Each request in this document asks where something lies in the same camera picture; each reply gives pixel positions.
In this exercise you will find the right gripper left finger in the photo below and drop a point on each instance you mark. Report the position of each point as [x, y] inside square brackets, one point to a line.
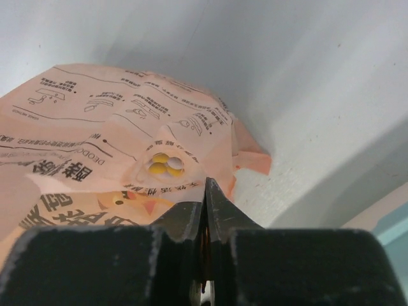
[156, 264]

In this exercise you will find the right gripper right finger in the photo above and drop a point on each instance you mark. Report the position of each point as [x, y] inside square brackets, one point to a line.
[252, 265]

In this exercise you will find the pink cat litter bag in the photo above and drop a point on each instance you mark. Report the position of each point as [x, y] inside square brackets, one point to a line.
[95, 145]

